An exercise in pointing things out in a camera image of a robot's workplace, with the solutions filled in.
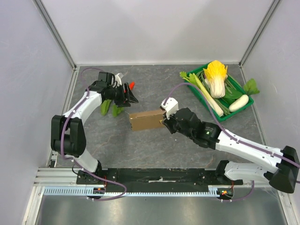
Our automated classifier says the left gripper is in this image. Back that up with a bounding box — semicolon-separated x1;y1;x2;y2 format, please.
107;82;139;108

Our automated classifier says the brown cardboard express box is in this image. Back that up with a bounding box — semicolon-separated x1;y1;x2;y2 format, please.
129;109;164;131

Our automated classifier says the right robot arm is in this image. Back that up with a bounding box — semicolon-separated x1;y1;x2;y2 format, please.
161;108;300;194

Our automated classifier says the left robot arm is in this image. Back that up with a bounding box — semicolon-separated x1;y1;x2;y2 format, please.
51;71;139;184

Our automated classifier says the orange carrot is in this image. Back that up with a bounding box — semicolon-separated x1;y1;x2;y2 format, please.
129;82;135;90

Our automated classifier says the green leafy lettuce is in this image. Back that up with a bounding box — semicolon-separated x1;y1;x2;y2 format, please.
100;100;111;116

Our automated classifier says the green celery stalk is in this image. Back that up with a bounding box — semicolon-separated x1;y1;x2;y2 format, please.
180;71;224;116

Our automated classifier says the green plastic tray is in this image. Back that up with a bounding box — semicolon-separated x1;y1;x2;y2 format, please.
180;65;254;122

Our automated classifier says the green bok choy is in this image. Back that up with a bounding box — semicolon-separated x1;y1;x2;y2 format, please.
223;90;243;105

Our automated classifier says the yellow napa cabbage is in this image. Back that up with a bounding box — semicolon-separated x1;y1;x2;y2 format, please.
204;60;228;98

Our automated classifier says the white radish with leaves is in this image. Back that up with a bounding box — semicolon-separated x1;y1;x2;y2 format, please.
229;78;260;112

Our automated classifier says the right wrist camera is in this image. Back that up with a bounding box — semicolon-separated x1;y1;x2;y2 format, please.
160;97;179;119

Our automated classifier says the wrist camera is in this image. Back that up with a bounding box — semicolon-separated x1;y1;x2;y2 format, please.
160;97;179;119
114;73;124;87

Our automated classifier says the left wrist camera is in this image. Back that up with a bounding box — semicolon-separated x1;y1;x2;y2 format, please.
114;73;124;87

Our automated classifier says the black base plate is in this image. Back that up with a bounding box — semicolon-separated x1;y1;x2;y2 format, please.
76;168;243;186

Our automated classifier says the grey slotted cable duct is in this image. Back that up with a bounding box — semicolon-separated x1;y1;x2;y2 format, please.
44;187;233;197

